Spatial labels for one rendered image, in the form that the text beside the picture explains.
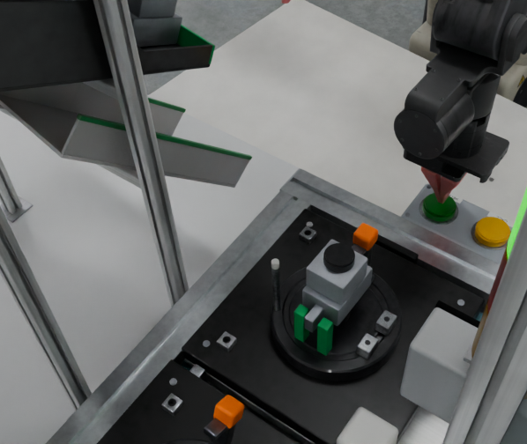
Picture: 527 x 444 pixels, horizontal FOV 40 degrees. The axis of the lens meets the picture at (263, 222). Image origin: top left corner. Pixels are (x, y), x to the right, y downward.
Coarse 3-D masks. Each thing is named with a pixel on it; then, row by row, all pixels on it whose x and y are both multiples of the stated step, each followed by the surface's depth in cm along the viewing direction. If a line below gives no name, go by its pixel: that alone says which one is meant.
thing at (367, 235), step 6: (360, 228) 75; (366, 228) 74; (372, 228) 74; (354, 234) 74; (360, 234) 74; (366, 234) 74; (372, 234) 74; (354, 240) 75; (360, 240) 74; (366, 240) 74; (372, 240) 74; (354, 246) 75; (360, 246) 75; (366, 246) 74; (372, 246) 75; (360, 252) 74; (366, 252) 76
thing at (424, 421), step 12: (216, 384) 80; (240, 396) 78; (252, 408) 78; (420, 408) 79; (264, 420) 78; (276, 420) 76; (420, 420) 78; (432, 420) 78; (288, 432) 76; (408, 432) 77; (420, 432) 77; (432, 432) 77; (444, 432) 77
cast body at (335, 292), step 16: (320, 256) 71; (336, 256) 70; (352, 256) 70; (320, 272) 70; (336, 272) 70; (352, 272) 70; (368, 272) 74; (304, 288) 73; (320, 288) 71; (336, 288) 69; (352, 288) 71; (304, 304) 74; (320, 304) 72; (336, 304) 71; (352, 304) 74; (320, 320) 73; (336, 320) 72
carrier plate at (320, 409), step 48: (288, 240) 87; (336, 240) 87; (240, 288) 83; (432, 288) 82; (192, 336) 80; (240, 336) 79; (240, 384) 76; (288, 384) 75; (336, 384) 75; (384, 384) 75; (336, 432) 72
